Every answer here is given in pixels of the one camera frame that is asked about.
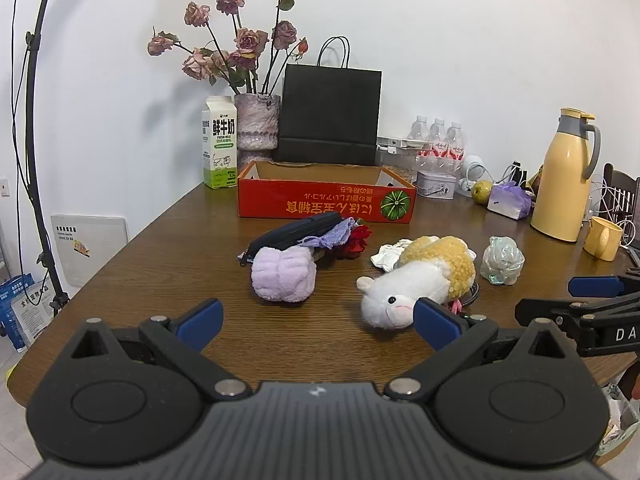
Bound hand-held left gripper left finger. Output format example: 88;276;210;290
71;298;252;404

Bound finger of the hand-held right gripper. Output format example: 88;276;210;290
515;298;608;333
568;269;640;306

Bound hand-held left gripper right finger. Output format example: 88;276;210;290
383;297;571;404

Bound braided cable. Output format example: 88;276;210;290
447;280;481;318

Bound white yellow plush hamster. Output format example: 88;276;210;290
356;235;477;331

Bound clear plastic toy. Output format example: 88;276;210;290
480;236;526;286

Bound white paper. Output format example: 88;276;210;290
370;239;413;271

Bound purple plush headband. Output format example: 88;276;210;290
250;246;318;305

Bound red fabric flower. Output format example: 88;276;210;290
336;225;373;261

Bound black pencil case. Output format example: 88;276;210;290
237;211;343;263

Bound red cardboard box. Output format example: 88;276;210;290
237;160;417;224

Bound yellow mug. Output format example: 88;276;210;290
583;217;624;262

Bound white plastic bag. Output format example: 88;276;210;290
592;382;640;461

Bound dark wooden chair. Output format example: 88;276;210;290
602;162;640;226

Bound yellow thermos jug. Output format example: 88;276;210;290
530;107;602;242

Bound purple tissue pack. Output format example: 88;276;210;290
487;182;533;221

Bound green fruit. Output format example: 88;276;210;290
471;180;496;206

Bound printed tin box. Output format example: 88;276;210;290
415;170;458;197

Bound clear seed container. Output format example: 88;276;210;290
380;147;418;183

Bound white paper bag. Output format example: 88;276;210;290
10;287;58;348

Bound white green milk carton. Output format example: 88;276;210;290
202;95;241;190

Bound flat white carton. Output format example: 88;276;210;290
376;135;426;153

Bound clear water bottle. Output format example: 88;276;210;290
427;117;449;171
407;115;432;171
445;121;467;173

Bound blue bag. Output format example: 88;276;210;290
0;272;36;353

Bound purple textured vase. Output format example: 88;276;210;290
234;92;282;171

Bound black paper bag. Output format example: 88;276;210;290
274;36;383;167

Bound black light stand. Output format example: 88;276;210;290
12;0;71;316

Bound dried rose bouquet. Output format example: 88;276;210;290
147;0;309;96

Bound white cables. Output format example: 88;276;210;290
582;175;640;251

